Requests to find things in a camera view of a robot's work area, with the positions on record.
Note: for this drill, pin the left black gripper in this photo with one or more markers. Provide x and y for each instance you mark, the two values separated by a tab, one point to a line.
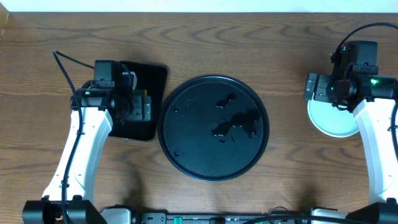
142	108

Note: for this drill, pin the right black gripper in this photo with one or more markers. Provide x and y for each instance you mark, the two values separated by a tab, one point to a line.
320	93

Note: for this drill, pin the light blue plate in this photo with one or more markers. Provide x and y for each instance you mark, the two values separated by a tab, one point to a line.
331	121

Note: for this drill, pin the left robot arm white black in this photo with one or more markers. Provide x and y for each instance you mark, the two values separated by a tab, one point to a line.
70	194

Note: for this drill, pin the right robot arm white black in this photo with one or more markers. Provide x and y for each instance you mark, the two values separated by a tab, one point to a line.
343	105

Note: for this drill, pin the black rectangular tray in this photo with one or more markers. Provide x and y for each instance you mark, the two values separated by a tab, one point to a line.
152	78

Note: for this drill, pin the black round tray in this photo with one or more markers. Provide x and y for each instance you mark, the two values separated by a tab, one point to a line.
213	128

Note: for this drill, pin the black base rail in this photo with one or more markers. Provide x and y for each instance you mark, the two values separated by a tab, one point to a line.
199	218

